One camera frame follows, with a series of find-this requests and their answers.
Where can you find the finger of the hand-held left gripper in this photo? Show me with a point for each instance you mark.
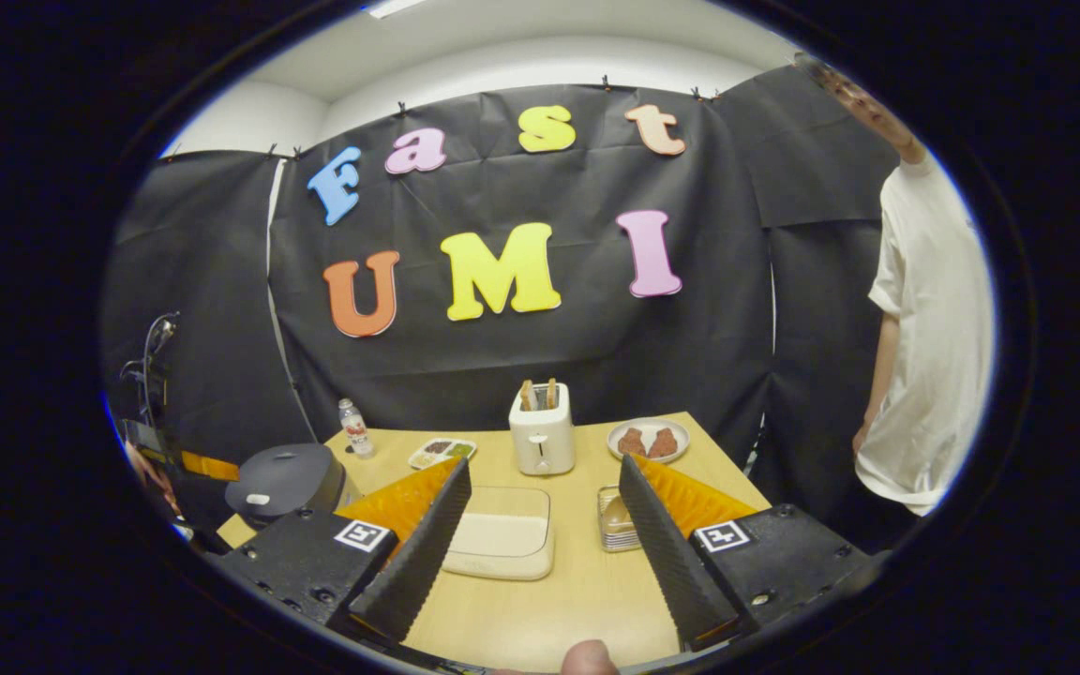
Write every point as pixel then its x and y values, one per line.
pixel 212 466

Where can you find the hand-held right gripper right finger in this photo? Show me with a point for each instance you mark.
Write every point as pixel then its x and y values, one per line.
pixel 671 562

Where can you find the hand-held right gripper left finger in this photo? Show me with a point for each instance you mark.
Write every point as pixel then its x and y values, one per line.
pixel 418 562

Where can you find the dark grey rice cooker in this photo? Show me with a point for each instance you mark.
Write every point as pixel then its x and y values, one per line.
pixel 287 478

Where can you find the clear box of white rice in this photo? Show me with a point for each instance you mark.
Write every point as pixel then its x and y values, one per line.
pixel 502 539

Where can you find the white divided dish of beans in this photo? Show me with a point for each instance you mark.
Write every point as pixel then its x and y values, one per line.
pixel 442 453

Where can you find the brown meat piece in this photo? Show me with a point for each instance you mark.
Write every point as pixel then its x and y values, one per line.
pixel 663 442
pixel 632 442

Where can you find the white round plate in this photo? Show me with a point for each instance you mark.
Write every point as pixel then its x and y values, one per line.
pixel 682 436

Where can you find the small clear bottle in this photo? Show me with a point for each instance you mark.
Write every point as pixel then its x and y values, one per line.
pixel 355 433

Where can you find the white toaster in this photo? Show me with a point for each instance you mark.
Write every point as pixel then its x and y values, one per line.
pixel 542 441

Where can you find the toast slice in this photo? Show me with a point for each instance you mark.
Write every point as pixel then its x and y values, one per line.
pixel 551 394
pixel 527 396

